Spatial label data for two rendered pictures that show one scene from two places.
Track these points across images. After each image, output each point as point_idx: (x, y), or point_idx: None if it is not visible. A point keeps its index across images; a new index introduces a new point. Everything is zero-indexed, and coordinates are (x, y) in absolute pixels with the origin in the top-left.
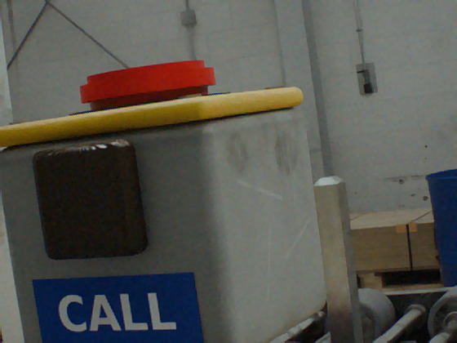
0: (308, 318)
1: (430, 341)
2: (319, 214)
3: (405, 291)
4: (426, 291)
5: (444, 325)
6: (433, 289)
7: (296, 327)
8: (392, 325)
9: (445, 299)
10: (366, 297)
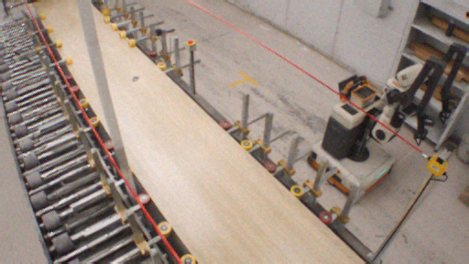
0: (43, 210)
1: (60, 167)
2: (84, 134)
3: (26, 194)
4: (26, 190)
5: (42, 179)
6: (24, 189)
7: (52, 204)
8: (49, 183)
9: (39, 174)
10: (38, 192)
